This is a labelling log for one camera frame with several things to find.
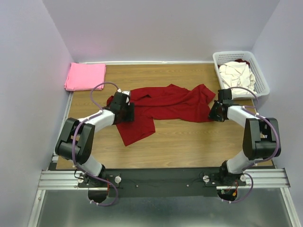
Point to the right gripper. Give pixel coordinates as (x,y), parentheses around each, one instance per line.
(211,116)

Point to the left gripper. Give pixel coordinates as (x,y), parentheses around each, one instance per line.
(130,117)

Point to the red t shirt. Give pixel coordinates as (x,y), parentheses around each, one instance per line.
(164,103)

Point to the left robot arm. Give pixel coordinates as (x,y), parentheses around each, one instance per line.
(76,139)

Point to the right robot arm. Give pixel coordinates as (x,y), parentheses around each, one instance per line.
(261,139)

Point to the cream white t shirt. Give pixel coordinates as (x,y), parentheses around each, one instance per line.
(234,74)

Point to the white plastic basket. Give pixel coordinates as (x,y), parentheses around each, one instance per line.
(261,86)

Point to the folded pink t shirt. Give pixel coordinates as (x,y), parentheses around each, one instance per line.
(84,77)

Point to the dark red shirt in basket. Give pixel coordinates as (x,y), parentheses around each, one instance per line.
(243,61)

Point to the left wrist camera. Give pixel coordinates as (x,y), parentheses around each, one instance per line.
(127,94)

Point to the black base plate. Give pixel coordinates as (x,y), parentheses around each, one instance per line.
(163,182)

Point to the aluminium frame rail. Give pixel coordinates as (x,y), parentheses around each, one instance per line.
(176,143)

